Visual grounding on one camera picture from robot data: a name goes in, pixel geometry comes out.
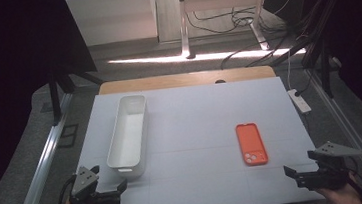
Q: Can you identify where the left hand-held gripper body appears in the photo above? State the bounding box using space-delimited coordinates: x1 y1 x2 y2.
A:
66 162 123 204

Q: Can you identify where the black floor frame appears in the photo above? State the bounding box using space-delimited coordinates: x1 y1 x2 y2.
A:
55 123 82 150

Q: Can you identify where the white desk frame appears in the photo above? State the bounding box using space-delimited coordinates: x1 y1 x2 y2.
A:
175 0 277 61

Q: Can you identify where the black floor cable tangle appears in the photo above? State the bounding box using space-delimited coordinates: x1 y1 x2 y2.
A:
184 3 266 39

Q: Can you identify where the black metal stand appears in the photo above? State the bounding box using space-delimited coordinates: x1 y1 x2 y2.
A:
267 31 338 105
45 59 108 127

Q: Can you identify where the orange phone case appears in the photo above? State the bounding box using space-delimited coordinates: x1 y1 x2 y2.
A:
234 121 270 169

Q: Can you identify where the white plastic storage bin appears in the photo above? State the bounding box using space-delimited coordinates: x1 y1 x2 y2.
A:
100 93 155 181

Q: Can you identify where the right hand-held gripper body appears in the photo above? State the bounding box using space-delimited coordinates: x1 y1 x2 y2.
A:
291 137 362 194

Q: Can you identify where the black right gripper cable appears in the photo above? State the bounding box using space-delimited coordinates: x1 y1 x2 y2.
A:
344 154 362 204

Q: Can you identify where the black power strip cable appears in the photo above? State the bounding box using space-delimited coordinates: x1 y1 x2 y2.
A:
294 70 317 98

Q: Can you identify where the aluminium rail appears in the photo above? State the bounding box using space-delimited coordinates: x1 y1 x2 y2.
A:
303 64 362 204
0 91 84 204

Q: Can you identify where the white foam board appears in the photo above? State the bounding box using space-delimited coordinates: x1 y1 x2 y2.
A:
67 72 327 204

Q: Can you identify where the dark curtain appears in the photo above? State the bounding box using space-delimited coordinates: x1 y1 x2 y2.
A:
0 0 111 204
299 0 362 138

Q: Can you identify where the white cabinet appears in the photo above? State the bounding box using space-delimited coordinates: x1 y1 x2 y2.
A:
65 0 160 49

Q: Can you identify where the person's right hand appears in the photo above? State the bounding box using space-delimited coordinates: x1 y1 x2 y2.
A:
316 170 362 204

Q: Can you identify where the thin white cable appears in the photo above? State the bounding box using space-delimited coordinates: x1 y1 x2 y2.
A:
284 49 295 92

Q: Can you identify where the wooden table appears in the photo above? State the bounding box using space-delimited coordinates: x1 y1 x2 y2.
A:
97 64 278 97

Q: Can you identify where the white power strip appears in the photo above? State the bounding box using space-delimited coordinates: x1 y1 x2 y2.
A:
286 87 314 117

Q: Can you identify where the long black floor cable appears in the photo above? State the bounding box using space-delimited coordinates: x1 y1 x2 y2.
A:
217 32 297 71

